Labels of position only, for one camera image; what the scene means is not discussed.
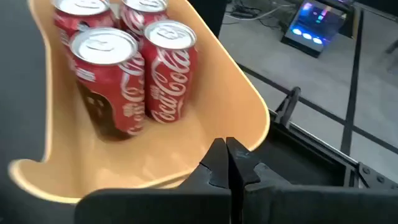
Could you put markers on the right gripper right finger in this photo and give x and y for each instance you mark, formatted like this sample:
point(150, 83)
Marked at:
point(311, 208)

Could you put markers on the black table frame rail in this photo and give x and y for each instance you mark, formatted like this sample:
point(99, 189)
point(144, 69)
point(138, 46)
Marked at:
point(373, 179)

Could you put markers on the yellow plastic bin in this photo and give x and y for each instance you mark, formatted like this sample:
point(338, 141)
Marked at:
point(217, 102)

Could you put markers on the black table clamp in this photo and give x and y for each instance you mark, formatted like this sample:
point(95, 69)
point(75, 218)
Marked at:
point(290, 99)

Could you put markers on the black partition panel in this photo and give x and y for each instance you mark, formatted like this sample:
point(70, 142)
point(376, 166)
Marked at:
point(206, 15)

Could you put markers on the red Coca-Cola can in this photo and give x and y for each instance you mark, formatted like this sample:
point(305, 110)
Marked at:
point(169, 77)
point(105, 87)
point(93, 21)
point(136, 18)

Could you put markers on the computer tower with blue lights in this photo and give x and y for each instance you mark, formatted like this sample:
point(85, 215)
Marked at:
point(314, 28)

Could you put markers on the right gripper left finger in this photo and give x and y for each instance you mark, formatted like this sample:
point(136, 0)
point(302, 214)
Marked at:
point(155, 208)

